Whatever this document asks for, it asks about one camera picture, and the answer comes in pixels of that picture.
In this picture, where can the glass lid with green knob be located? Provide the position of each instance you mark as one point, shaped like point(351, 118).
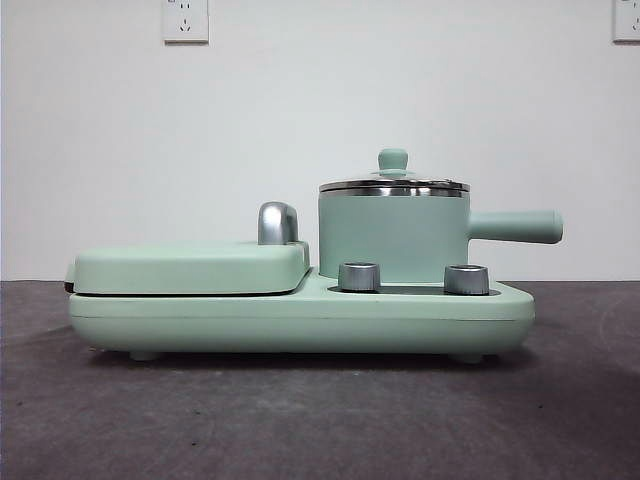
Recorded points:
point(394, 161)

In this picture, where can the mint green steamer pot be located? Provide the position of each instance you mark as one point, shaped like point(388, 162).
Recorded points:
point(390, 230)

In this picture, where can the silver control knob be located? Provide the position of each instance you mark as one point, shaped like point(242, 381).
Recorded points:
point(466, 278)
point(358, 276)

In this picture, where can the mint green breakfast machine base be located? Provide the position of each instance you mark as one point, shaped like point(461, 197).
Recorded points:
point(250, 320)

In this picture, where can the mint green grill cover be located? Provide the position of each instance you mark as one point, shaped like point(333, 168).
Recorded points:
point(185, 267)

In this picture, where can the white wall socket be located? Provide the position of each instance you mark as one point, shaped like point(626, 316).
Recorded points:
point(186, 22)
point(628, 20)

